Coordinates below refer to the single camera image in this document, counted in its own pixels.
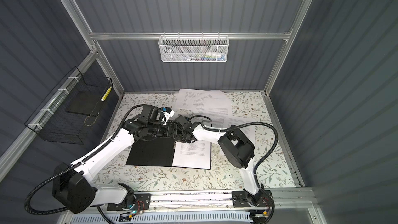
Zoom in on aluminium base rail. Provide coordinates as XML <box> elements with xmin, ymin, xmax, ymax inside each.
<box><xmin>145</xmin><ymin>188</ymin><xmax>320</xmax><ymax>213</ymax></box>

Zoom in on floral table mat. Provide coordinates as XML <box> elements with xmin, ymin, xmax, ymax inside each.
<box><xmin>93</xmin><ymin>92</ymin><xmax>296</xmax><ymax>192</ymax></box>

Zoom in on grey folder with black inside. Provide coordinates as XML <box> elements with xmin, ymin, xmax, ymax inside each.
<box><xmin>125</xmin><ymin>136</ymin><xmax>212</xmax><ymax>171</ymax></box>

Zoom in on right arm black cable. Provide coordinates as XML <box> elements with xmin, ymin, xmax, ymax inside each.
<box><xmin>189</xmin><ymin>114</ymin><xmax>279</xmax><ymax>224</ymax></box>

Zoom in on pens in white basket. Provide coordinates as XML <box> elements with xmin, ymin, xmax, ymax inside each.
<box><xmin>183</xmin><ymin>52</ymin><xmax>227</xmax><ymax>61</ymax></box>

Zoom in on printed sheet near left arm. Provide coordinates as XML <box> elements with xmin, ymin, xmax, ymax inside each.
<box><xmin>190</xmin><ymin>91</ymin><xmax>232</xmax><ymax>128</ymax></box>

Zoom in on white wire basket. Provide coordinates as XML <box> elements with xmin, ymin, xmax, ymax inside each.
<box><xmin>158</xmin><ymin>36</ymin><xmax>230</xmax><ymax>63</ymax></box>

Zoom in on yellow marker in black basket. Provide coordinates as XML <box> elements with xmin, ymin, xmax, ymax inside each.
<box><xmin>101</xmin><ymin>86</ymin><xmax>113</xmax><ymax>102</ymax></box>

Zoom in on black wire basket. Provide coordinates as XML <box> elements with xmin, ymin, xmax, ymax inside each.
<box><xmin>25</xmin><ymin>68</ymin><xmax>113</xmax><ymax>145</ymax></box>

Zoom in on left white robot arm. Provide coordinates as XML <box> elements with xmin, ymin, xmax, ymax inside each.
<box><xmin>52</xmin><ymin>104</ymin><xmax>187</xmax><ymax>214</ymax></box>

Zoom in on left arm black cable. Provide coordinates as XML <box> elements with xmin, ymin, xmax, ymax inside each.
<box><xmin>24</xmin><ymin>104</ymin><xmax>156</xmax><ymax>224</ymax></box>

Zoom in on black pad in basket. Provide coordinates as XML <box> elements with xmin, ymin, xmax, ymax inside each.
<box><xmin>66</xmin><ymin>91</ymin><xmax>105</xmax><ymax>117</ymax></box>

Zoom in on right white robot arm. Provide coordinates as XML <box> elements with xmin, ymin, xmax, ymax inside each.
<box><xmin>175</xmin><ymin>115</ymin><xmax>262</xmax><ymax>206</ymax></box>

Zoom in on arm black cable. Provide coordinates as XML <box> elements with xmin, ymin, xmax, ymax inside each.
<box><xmin>189</xmin><ymin>114</ymin><xmax>279</xmax><ymax>224</ymax></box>
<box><xmin>24</xmin><ymin>104</ymin><xmax>156</xmax><ymax>224</ymax></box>

